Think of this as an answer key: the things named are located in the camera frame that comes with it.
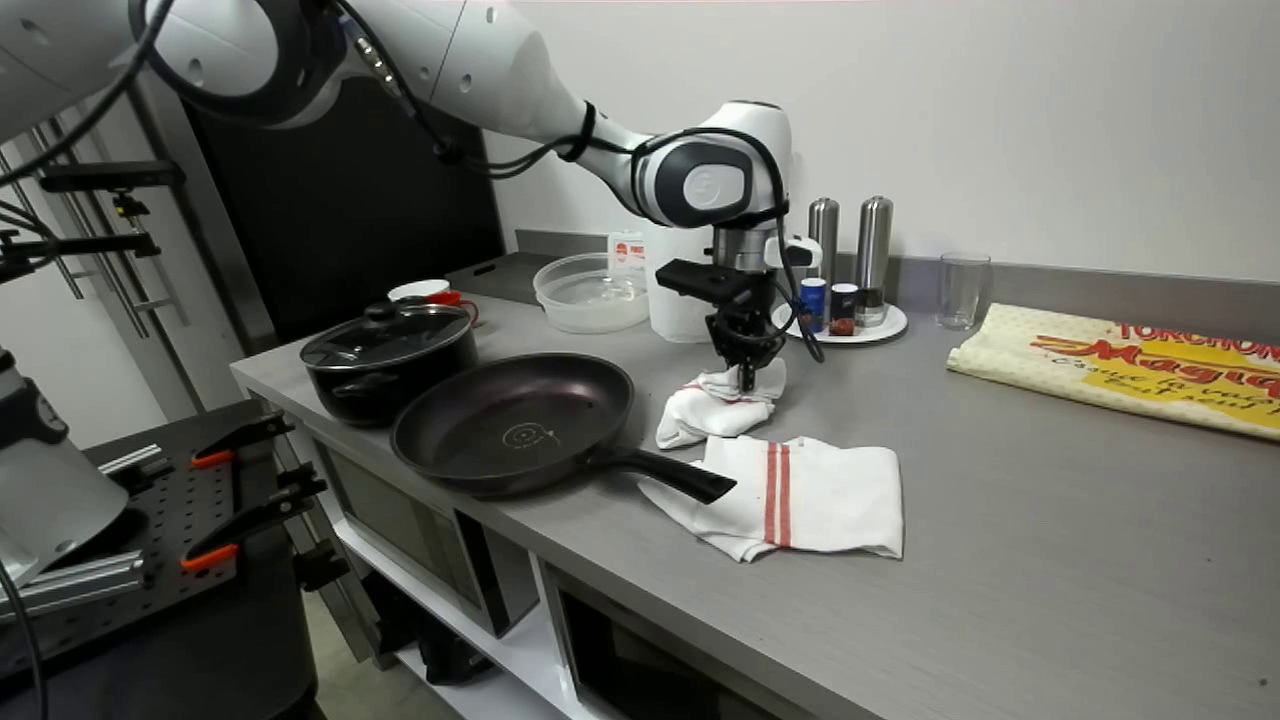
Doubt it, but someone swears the white red-striped kitchen towel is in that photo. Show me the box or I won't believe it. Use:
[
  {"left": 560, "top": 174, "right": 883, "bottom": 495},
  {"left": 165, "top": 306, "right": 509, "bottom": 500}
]
[{"left": 654, "top": 360, "right": 788, "bottom": 446}]

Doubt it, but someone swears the white round plate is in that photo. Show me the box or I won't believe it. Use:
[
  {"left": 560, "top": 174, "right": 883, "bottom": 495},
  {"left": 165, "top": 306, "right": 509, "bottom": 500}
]
[{"left": 774, "top": 305, "right": 910, "bottom": 349}]

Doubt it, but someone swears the black orange clamp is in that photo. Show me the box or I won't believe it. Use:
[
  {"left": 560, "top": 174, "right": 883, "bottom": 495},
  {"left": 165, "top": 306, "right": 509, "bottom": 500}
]
[
  {"left": 194, "top": 411, "right": 291, "bottom": 468},
  {"left": 179, "top": 465, "right": 325, "bottom": 576}
]

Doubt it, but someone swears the clear drinking glass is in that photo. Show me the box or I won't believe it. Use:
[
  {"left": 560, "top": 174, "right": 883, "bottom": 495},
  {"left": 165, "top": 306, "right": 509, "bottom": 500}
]
[{"left": 939, "top": 256, "right": 993, "bottom": 331}]

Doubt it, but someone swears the black perforated robot table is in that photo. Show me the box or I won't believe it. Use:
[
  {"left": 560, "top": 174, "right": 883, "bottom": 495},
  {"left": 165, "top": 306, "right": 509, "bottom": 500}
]
[{"left": 0, "top": 403, "right": 321, "bottom": 720}]

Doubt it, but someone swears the blue small can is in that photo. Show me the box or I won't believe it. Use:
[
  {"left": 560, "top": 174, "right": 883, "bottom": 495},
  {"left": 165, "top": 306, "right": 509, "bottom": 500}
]
[{"left": 798, "top": 276, "right": 829, "bottom": 331}]

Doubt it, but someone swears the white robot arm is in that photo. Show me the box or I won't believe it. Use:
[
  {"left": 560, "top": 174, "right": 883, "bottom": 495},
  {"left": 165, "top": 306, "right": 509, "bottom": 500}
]
[{"left": 0, "top": 0, "right": 791, "bottom": 385}]

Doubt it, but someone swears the yellow printed paper bag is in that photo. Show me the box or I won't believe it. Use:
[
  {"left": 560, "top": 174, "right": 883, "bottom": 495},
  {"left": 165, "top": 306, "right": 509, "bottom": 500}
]
[{"left": 948, "top": 305, "right": 1280, "bottom": 438}]

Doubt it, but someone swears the steel salt grinder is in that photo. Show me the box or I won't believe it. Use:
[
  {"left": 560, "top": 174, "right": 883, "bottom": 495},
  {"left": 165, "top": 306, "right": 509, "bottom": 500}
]
[{"left": 809, "top": 196, "right": 841, "bottom": 279}]

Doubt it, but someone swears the black frying pan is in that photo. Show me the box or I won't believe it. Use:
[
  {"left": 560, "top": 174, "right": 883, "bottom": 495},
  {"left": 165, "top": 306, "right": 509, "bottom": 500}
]
[{"left": 392, "top": 350, "right": 732, "bottom": 502}]

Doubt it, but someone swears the steel pepper grinder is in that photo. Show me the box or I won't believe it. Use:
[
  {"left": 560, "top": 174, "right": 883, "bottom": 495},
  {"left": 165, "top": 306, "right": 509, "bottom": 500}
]
[{"left": 857, "top": 196, "right": 893, "bottom": 322}]

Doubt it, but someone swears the clear plastic bowl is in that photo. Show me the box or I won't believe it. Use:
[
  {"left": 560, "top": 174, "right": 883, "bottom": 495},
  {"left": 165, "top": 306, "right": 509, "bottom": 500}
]
[{"left": 534, "top": 250, "right": 647, "bottom": 331}]

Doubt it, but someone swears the black lidded cooking pot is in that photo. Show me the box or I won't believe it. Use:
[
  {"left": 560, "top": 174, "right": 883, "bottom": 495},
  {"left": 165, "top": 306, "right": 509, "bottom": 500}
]
[{"left": 302, "top": 299, "right": 476, "bottom": 427}]

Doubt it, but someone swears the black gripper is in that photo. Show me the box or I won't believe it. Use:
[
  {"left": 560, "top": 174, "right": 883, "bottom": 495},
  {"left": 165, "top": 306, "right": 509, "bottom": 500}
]
[{"left": 656, "top": 258, "right": 786, "bottom": 395}]

